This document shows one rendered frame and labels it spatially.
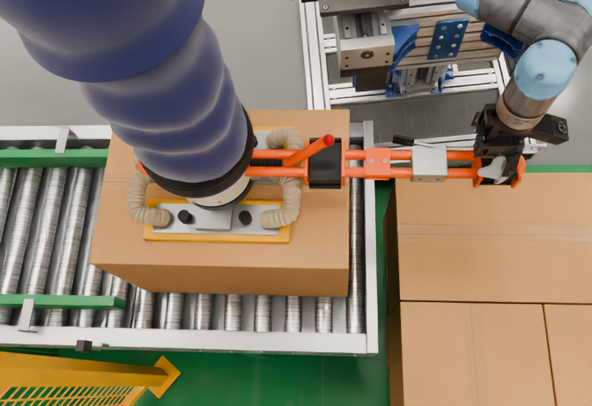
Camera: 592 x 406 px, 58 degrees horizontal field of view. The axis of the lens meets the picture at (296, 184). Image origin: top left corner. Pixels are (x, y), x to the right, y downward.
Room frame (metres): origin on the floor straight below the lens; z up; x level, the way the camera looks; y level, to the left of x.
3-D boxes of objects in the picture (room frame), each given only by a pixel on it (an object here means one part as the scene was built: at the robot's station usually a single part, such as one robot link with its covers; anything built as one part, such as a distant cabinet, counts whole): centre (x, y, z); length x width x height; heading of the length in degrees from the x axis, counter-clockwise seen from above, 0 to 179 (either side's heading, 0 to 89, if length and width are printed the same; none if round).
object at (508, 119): (0.35, -0.39, 1.31); 0.08 x 0.08 x 0.05
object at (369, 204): (0.40, -0.18, 0.58); 0.70 x 0.03 x 0.06; 166
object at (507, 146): (0.36, -0.38, 1.23); 0.09 x 0.08 x 0.12; 75
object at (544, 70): (0.36, -0.40, 1.39); 0.09 x 0.08 x 0.11; 131
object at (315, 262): (0.50, 0.17, 0.75); 0.60 x 0.40 x 0.40; 75
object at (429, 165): (0.38, -0.28, 1.07); 0.07 x 0.07 x 0.04; 75
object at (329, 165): (0.44, -0.07, 1.08); 0.10 x 0.08 x 0.06; 165
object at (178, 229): (0.41, 0.20, 0.97); 0.34 x 0.10 x 0.05; 75
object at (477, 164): (0.34, -0.41, 1.08); 0.08 x 0.07 x 0.05; 75
